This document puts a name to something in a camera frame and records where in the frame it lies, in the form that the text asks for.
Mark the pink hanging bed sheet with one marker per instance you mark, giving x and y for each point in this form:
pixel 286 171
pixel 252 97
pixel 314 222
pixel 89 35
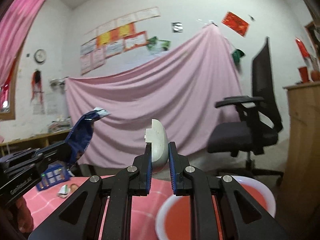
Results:
pixel 179 89

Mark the small white wrapper scrap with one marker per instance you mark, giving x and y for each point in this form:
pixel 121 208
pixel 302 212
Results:
pixel 64 191

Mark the red paper wall poster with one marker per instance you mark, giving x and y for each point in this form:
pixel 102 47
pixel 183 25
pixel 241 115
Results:
pixel 236 23

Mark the blue cardboard box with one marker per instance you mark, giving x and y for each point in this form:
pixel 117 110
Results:
pixel 53 175

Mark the stack of books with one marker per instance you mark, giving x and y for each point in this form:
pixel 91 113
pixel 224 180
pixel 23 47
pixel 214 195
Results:
pixel 60 125

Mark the green wall photos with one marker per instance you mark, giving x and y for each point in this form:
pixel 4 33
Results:
pixel 156 46

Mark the green wall hanging bag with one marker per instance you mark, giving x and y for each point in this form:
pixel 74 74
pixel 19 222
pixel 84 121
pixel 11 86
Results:
pixel 237 55

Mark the pink checked tablecloth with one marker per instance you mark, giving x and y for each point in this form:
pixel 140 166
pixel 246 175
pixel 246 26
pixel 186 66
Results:
pixel 102 208

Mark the wooden cabinet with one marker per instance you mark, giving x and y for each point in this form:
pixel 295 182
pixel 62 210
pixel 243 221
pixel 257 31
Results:
pixel 298 197

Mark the round wall clock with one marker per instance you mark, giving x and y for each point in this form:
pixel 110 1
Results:
pixel 40 56

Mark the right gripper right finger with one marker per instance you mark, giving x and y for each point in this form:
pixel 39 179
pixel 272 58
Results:
pixel 220 207

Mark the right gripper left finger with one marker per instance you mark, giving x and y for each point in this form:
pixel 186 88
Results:
pixel 101 207

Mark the pink window curtain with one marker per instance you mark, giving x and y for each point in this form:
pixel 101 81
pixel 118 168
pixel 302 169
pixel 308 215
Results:
pixel 14 28

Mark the red cup on cabinet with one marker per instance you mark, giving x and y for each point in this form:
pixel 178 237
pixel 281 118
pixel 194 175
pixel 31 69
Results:
pixel 304 74

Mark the red tassel wall ornament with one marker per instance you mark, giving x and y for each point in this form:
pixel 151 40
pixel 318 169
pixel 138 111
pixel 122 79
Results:
pixel 36 86

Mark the blue snack wrapper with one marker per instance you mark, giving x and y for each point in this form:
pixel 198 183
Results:
pixel 81 134

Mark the wooden window frame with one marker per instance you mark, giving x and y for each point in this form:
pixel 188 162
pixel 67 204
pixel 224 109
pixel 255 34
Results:
pixel 8 92

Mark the wooden wall shelf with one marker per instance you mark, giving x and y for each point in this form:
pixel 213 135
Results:
pixel 37 141

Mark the left hand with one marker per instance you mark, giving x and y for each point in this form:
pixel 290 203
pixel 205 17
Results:
pixel 20 214

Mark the black office chair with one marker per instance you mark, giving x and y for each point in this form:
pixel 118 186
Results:
pixel 259 125

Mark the wall certificates cluster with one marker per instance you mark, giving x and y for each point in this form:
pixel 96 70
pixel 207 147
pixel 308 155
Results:
pixel 113 38

